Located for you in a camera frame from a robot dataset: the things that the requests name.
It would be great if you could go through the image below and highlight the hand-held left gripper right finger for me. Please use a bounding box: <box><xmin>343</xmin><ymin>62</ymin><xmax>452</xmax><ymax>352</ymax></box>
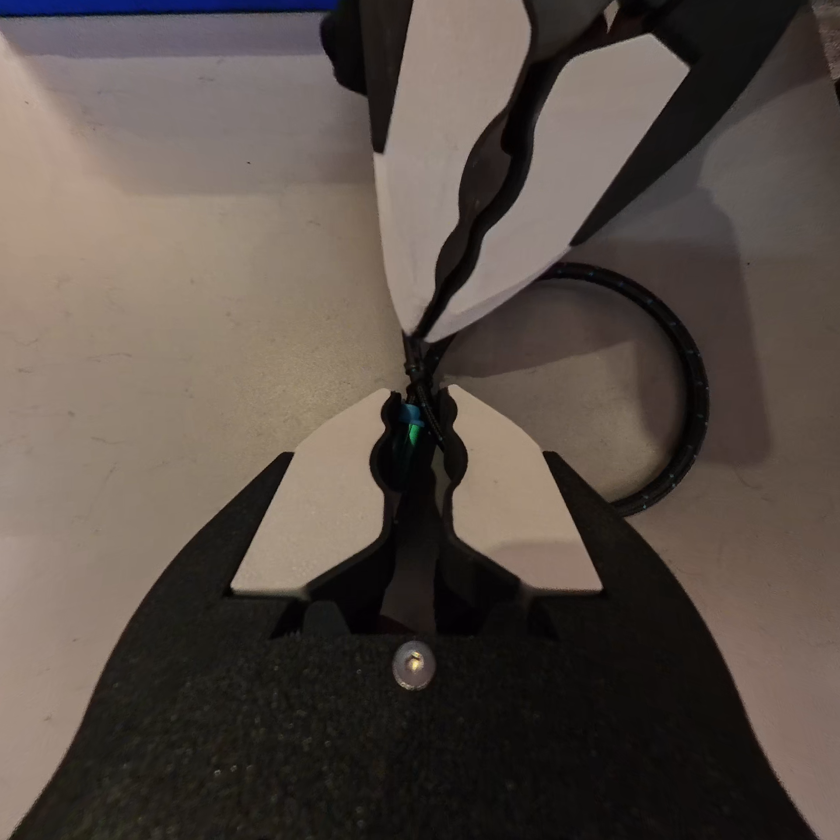
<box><xmin>436</xmin><ymin>385</ymin><xmax>603</xmax><ymax>632</ymax></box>

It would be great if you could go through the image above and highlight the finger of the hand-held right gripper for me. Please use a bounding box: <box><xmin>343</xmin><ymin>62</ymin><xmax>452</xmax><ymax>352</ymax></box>
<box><xmin>374</xmin><ymin>0</ymin><xmax>540</xmax><ymax>336</ymax></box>
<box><xmin>427</xmin><ymin>33</ymin><xmax>691</xmax><ymax>343</ymax></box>

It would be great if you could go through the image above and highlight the blue storage bin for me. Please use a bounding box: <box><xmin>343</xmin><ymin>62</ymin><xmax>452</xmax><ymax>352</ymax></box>
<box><xmin>0</xmin><ymin>0</ymin><xmax>342</xmax><ymax>17</ymax></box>

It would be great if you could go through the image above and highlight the black twist tie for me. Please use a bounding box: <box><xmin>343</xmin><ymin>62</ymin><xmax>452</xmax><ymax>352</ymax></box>
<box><xmin>402</xmin><ymin>335</ymin><xmax>441</xmax><ymax>395</ymax></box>

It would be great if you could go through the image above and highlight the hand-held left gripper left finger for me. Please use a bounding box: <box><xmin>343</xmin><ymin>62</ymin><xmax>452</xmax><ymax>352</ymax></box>
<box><xmin>230</xmin><ymin>387</ymin><xmax>403</xmax><ymax>632</ymax></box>

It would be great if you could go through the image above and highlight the thin braided green-plug HDMI cable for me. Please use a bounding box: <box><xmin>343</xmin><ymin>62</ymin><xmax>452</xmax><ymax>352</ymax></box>
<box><xmin>387</xmin><ymin>261</ymin><xmax>711</xmax><ymax>519</ymax></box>

